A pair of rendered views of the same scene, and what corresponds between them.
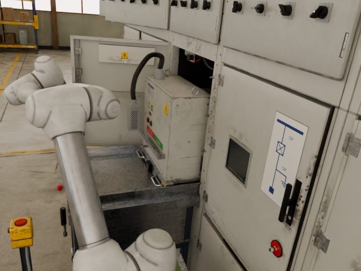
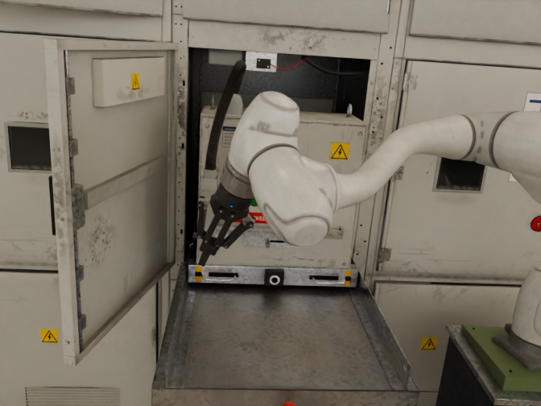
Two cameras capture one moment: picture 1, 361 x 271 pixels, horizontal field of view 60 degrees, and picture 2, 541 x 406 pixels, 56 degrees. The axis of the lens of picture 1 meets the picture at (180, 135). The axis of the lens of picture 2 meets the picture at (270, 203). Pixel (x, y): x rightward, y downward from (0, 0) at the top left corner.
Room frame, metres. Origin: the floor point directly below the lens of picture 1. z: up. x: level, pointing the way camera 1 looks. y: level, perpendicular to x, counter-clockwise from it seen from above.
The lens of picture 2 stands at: (1.27, 1.57, 1.60)
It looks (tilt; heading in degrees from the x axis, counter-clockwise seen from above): 18 degrees down; 288
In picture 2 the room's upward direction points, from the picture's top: 4 degrees clockwise
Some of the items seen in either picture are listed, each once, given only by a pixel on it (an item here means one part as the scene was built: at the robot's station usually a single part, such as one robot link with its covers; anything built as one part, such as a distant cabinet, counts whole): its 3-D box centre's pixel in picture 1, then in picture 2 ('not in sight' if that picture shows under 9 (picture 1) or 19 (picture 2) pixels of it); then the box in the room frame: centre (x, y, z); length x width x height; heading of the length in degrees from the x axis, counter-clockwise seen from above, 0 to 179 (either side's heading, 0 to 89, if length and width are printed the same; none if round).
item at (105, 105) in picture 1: (100, 104); (493, 137); (1.15, 0.31, 1.43); 0.18 x 0.14 x 0.13; 42
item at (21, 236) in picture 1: (21, 232); not in sight; (1.07, 0.64, 0.85); 0.08 x 0.08 x 0.10; 23
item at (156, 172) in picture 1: (154, 165); (273, 272); (1.70, 0.14, 0.90); 0.54 x 0.05 x 0.06; 23
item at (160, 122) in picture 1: (154, 126); (279, 199); (1.69, 0.15, 1.15); 0.48 x 0.01 x 0.48; 23
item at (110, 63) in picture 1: (122, 95); (123, 181); (2.06, 0.42, 1.21); 0.63 x 0.07 x 0.74; 97
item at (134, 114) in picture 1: (134, 116); (208, 205); (1.86, 0.30, 1.14); 0.08 x 0.05 x 0.17; 113
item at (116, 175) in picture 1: (126, 179); (276, 321); (1.63, 0.30, 0.82); 0.68 x 0.62 x 0.06; 113
